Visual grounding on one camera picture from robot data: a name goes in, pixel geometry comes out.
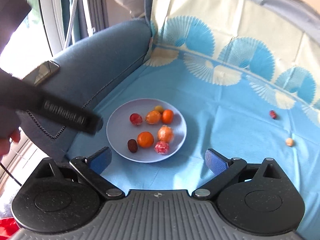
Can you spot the teal curtain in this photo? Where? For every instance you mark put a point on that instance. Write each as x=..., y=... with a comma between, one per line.
x=70, y=21

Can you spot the red object on floor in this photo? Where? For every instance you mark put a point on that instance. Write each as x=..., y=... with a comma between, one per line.
x=8, y=227

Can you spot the orange kumquat fruit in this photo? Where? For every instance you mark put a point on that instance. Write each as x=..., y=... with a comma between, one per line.
x=167, y=116

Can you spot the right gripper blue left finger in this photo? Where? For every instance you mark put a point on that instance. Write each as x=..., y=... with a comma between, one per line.
x=100, y=160

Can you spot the person's left hand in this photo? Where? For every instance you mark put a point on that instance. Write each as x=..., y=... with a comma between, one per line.
x=5, y=142

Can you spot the light blue round plate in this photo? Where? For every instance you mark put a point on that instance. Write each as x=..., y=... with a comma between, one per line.
x=119, y=130

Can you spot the blue fan-pattern cloth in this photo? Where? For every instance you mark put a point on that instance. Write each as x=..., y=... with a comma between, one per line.
x=224, y=74

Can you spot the pink lychee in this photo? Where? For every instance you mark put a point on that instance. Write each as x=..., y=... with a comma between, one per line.
x=162, y=148

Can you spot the small yellow-green fruit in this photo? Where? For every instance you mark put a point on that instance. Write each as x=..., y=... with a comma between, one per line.
x=159, y=108

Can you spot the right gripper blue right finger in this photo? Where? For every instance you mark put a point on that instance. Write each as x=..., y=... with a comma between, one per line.
x=216, y=162

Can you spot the blue fabric sofa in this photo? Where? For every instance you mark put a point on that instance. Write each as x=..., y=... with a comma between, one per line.
x=89, y=71

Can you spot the red cherry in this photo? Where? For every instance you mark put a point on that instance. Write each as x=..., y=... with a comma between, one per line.
x=136, y=119

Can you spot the small pale yellow fruit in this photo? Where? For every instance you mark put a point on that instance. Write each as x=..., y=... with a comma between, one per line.
x=289, y=142

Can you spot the black smartphone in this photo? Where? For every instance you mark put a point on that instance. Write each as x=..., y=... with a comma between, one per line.
x=41, y=73

